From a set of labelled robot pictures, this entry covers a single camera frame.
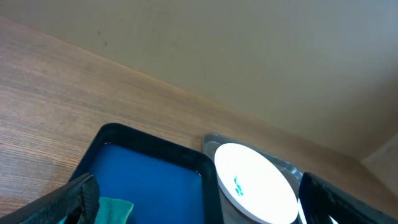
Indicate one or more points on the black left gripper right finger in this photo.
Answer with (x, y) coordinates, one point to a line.
(324, 203)

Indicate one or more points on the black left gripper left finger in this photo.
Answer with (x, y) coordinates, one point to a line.
(75, 202)

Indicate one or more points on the green sponge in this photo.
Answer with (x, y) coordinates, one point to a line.
(110, 210)

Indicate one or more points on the white plate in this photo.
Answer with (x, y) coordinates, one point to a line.
(254, 185)
(301, 215)

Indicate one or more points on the grey serving tray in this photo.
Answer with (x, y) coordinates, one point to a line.
(231, 214)

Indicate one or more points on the black tub of blue water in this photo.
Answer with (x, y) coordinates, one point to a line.
(165, 182)

